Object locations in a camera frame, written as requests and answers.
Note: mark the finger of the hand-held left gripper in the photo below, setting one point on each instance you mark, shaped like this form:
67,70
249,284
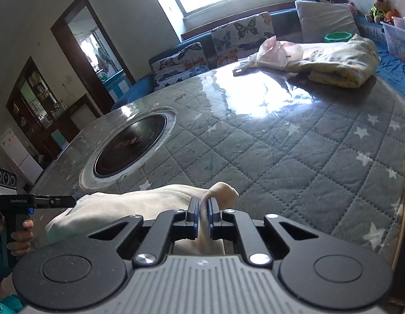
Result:
55,201

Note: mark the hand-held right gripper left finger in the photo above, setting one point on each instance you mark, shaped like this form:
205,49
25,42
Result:
195,218

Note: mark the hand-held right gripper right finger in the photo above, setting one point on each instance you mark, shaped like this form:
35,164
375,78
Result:
212,219

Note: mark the beige garment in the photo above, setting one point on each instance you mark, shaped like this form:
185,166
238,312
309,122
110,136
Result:
130,199

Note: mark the person's left forearm teal sleeve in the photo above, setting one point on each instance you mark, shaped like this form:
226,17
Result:
2,297

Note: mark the person's left hand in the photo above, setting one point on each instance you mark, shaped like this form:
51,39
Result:
21,238

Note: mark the white refrigerator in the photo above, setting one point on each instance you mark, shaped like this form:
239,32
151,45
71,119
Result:
20,157

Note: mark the built-in round black cooktop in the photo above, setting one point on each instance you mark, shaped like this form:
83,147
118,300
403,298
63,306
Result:
128,147

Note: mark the dark wooden display cabinet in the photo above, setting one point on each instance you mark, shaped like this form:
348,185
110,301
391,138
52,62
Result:
42,104

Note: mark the small butterfly print cushion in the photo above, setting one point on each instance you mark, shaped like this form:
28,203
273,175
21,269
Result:
179,63

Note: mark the pink plastic bag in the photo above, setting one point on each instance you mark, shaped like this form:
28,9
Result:
276,52

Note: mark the large butterfly print cushion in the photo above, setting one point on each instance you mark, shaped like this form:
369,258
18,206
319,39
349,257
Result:
241,37

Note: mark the wooden chair back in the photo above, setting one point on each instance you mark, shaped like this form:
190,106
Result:
404,209

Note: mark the folded yellow patterned blanket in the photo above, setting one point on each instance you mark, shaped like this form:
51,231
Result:
340,62

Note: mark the green scalloped container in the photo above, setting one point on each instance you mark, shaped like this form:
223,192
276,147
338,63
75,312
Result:
337,36

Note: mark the grey pillow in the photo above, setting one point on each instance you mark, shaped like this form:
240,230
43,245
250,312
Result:
323,21

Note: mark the blue sofa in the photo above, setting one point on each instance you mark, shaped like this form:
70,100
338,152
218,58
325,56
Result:
390,68

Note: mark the pink plush toy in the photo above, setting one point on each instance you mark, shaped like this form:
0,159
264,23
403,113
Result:
353,8

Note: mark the clear plastic storage box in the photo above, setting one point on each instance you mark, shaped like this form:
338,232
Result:
400,37

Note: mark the teddy bear green shirt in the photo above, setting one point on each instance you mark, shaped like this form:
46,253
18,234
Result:
380,9

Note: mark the orange plush toy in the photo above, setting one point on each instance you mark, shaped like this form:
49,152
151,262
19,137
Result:
392,15

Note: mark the dark wooden door frame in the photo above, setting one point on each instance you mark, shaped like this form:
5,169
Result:
91,49

